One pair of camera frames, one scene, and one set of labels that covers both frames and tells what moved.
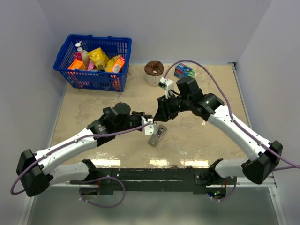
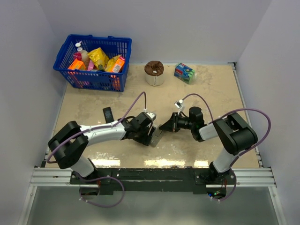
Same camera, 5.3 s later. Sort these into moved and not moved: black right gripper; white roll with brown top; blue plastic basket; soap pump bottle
Moved: black right gripper
Not moved: soap pump bottle; blue plastic basket; white roll with brown top
